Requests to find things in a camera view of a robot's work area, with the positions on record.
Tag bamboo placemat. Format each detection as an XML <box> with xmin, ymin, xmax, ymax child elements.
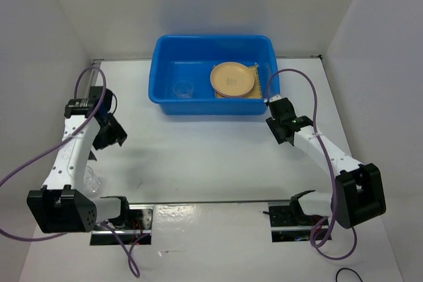
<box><xmin>215</xmin><ymin>65</ymin><xmax>263</xmax><ymax>99</ymax></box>

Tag clear plastic cup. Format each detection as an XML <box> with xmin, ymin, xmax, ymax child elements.
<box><xmin>83</xmin><ymin>166</ymin><xmax>101</xmax><ymax>195</ymax></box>
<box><xmin>173</xmin><ymin>81</ymin><xmax>194</xmax><ymax>99</ymax></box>

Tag pink plastic plate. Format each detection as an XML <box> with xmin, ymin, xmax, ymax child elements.
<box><xmin>211</xmin><ymin>78</ymin><xmax>254</xmax><ymax>98</ymax></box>

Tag orange plastic plate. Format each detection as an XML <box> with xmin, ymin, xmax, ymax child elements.
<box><xmin>210</xmin><ymin>62</ymin><xmax>255</xmax><ymax>98</ymax></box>

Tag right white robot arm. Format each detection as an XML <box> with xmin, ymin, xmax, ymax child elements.
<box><xmin>266</xmin><ymin>95</ymin><xmax>387</xmax><ymax>229</ymax></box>

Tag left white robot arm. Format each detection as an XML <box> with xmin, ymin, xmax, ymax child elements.
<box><xmin>26</xmin><ymin>87</ymin><xmax>132</xmax><ymax>234</ymax></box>

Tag blue plastic bin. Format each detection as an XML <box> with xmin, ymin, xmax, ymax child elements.
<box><xmin>148</xmin><ymin>34</ymin><xmax>280</xmax><ymax>116</ymax></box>

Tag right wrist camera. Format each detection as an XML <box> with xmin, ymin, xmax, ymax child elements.
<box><xmin>264</xmin><ymin>94</ymin><xmax>282</xmax><ymax>105</ymax></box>

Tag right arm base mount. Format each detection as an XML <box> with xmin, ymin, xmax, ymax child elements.
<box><xmin>262</xmin><ymin>190</ymin><xmax>331</xmax><ymax>242</ymax></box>

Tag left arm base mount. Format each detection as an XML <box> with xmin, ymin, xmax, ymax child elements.
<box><xmin>89</xmin><ymin>204</ymin><xmax>154</xmax><ymax>246</ymax></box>

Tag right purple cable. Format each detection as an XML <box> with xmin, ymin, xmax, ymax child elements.
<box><xmin>264</xmin><ymin>68</ymin><xmax>359</xmax><ymax>260</ymax></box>

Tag black cable on floor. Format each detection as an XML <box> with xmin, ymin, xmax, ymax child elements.
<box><xmin>335</xmin><ymin>267</ymin><xmax>364</xmax><ymax>282</ymax></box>

